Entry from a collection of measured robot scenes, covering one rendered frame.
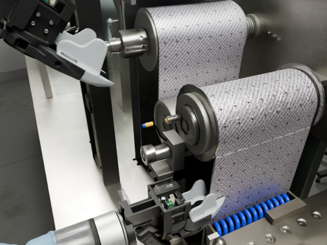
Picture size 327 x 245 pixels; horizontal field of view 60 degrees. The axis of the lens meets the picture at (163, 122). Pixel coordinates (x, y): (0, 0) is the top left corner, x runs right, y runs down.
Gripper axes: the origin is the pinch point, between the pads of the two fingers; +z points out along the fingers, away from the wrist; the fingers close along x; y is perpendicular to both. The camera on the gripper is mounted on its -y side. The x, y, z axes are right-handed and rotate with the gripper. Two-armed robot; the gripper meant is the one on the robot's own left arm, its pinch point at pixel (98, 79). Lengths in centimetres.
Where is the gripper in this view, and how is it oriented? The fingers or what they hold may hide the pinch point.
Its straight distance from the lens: 43.9
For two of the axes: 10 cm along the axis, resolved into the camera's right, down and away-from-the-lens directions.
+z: 6.9, 3.7, 6.2
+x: -4.3, -4.8, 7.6
